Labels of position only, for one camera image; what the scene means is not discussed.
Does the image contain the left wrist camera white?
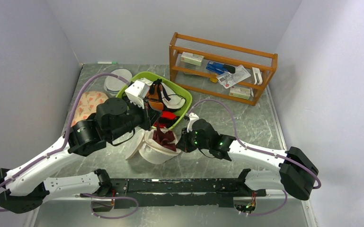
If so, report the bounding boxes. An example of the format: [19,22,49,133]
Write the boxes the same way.
[124,80,150,109]

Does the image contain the white green box upper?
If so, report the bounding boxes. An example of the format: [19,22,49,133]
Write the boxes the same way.
[180,52,204,66]

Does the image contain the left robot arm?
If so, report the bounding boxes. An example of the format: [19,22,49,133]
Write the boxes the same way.
[0,97,162,214]

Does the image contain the blue stapler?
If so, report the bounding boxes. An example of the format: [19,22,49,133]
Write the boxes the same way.
[206,61,236,75]

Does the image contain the white clip holder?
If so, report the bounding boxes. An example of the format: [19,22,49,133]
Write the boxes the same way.
[252,67,263,85]

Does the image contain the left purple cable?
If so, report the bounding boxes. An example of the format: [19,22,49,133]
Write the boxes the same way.
[0,72,129,212]

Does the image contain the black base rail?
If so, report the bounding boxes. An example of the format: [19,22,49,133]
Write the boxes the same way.
[94,178,266,209]

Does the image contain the grey round pads stack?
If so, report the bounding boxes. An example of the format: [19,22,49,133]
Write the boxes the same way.
[104,68,133,96]

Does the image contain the red bra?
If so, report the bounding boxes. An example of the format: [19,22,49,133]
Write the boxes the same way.
[158,111,179,129]

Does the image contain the green plastic basin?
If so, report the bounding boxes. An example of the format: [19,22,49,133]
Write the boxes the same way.
[131,71,193,130]

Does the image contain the white green box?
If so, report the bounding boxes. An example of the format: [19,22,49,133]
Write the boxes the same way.
[229,86,253,100]
[180,52,204,66]

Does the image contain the orange brown bra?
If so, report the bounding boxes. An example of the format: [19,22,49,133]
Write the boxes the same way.
[146,84,165,111]

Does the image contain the wooden orange shelf rack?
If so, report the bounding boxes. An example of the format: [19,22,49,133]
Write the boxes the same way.
[169,33,278,106]

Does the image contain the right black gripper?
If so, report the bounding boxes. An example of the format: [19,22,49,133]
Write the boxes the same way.
[176,126,211,153]

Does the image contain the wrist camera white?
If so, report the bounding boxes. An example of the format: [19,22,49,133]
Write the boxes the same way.
[186,113,200,132]
[124,80,150,109]

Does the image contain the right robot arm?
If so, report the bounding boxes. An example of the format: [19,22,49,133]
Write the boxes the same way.
[176,119,319,201]

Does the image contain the floral peach insoles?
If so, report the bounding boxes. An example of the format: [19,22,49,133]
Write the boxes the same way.
[71,91,108,126]

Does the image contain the maroon bra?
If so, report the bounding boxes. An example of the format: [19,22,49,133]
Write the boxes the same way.
[152,120,177,152]

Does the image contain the white mesh laundry bag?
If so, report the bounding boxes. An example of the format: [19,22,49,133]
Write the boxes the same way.
[125,127,182,165]

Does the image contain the green white marker pen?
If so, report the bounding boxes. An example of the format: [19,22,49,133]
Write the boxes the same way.
[97,61,118,65]

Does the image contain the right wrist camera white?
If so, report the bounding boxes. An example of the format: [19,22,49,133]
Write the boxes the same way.
[186,113,200,132]

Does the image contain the white green box lower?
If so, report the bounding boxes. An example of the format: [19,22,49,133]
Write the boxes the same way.
[229,86,253,100]

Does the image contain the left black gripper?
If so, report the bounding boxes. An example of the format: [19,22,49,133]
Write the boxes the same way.
[108,96,163,141]

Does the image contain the clear plastic packet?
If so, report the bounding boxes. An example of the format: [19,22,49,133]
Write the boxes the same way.
[216,65,251,89]

